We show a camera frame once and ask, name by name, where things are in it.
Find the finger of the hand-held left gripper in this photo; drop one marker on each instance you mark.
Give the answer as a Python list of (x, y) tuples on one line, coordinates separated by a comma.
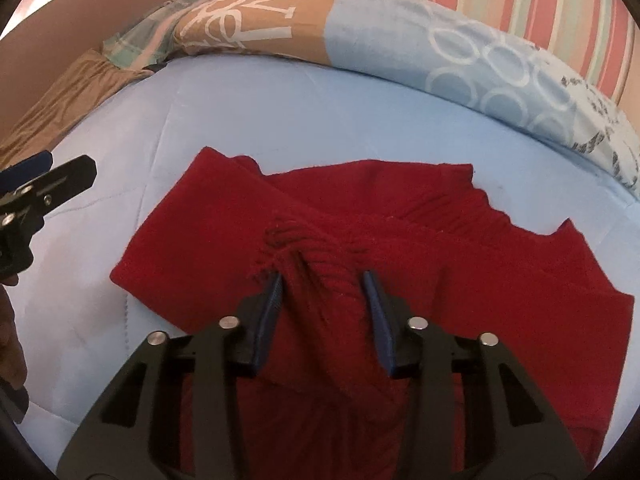
[(30, 170), (60, 180)]

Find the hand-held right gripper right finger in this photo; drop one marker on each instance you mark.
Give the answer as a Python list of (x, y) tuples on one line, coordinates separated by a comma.
[(380, 325)]

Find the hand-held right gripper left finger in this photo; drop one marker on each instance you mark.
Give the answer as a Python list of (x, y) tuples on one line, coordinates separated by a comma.
[(267, 320)]

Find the red knit sweater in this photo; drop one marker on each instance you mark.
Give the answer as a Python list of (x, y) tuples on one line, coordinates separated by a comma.
[(475, 310)]

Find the brown wrinkled cloth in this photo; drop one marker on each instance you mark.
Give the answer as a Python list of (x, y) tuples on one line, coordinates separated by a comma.
[(65, 95)]

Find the brown headboard panel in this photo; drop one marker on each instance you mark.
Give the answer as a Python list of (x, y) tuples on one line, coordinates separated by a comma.
[(75, 15)]

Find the light blue quilted bed cover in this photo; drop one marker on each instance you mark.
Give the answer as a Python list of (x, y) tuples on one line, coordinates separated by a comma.
[(300, 120)]

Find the patterned blue orange pillow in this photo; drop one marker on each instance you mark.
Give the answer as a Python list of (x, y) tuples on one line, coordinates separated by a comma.
[(380, 35)]

